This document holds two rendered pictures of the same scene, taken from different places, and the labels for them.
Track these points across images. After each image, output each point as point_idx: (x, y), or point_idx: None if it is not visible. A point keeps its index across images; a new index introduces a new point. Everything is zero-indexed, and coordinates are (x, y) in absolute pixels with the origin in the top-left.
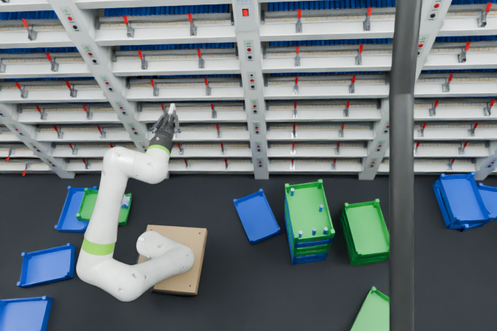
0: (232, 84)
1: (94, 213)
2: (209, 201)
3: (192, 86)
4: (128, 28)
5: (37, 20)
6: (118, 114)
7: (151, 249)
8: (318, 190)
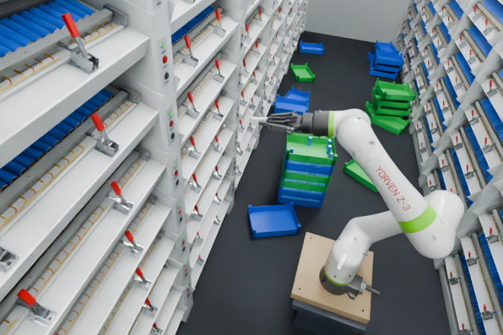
0: (219, 100)
1: (402, 185)
2: (241, 261)
3: (206, 123)
4: (191, 54)
5: (87, 121)
6: (175, 231)
7: (358, 247)
8: (290, 141)
